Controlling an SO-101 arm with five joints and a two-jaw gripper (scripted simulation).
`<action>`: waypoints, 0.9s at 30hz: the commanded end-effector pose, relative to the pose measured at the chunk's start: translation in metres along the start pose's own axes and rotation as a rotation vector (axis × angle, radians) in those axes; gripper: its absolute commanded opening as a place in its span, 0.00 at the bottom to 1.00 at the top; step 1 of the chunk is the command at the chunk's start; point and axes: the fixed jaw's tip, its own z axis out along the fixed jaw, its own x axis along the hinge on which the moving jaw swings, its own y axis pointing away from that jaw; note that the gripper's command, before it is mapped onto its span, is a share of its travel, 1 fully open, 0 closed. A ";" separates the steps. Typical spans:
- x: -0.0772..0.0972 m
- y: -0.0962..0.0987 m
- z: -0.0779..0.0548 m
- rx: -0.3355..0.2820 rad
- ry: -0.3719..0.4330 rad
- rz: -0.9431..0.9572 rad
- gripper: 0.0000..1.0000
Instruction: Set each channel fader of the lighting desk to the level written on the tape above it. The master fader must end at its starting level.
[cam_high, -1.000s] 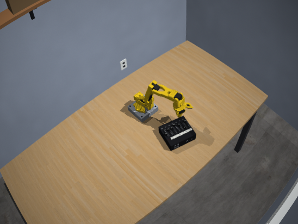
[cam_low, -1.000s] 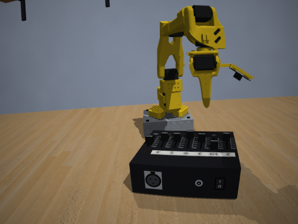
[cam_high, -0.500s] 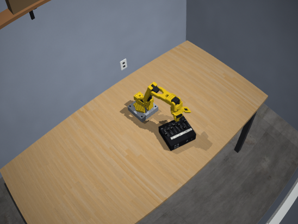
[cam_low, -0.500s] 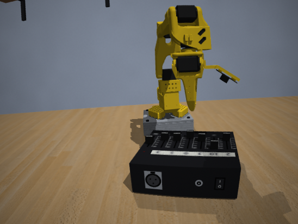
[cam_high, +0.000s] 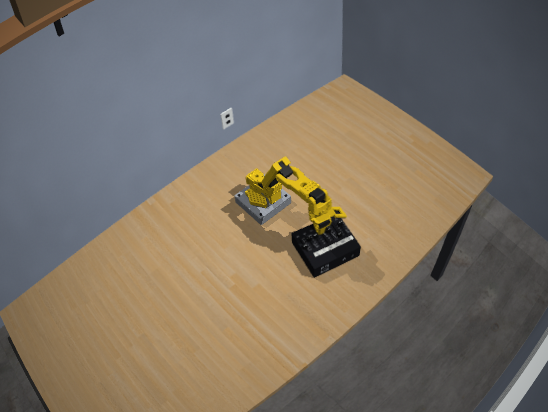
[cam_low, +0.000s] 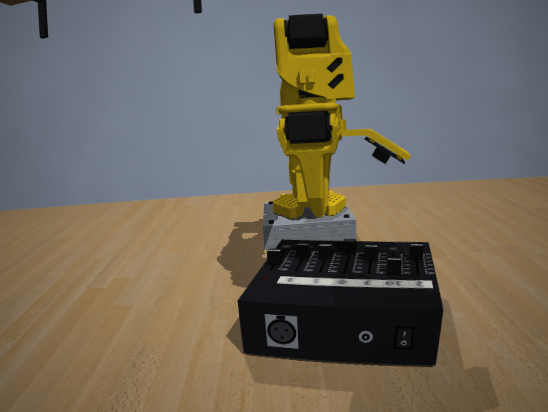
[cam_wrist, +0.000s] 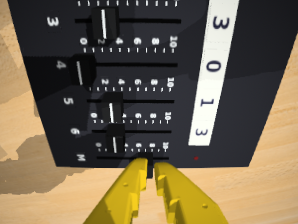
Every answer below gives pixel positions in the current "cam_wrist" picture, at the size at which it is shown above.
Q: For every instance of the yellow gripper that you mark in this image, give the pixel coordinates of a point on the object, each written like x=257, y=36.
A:
x=184, y=201

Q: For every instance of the black lighting desk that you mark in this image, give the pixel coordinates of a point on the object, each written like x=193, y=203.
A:
x=186, y=82

